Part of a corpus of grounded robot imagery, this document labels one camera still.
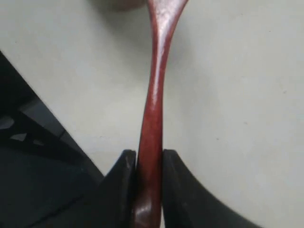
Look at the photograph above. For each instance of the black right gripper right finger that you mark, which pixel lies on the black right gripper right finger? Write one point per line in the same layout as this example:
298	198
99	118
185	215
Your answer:
187	204

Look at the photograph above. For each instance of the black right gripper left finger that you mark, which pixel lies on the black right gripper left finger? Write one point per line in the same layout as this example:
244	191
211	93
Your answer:
108	206

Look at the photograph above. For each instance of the dark red wooden spoon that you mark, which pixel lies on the dark red wooden spoon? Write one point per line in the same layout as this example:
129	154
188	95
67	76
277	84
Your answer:
164	16

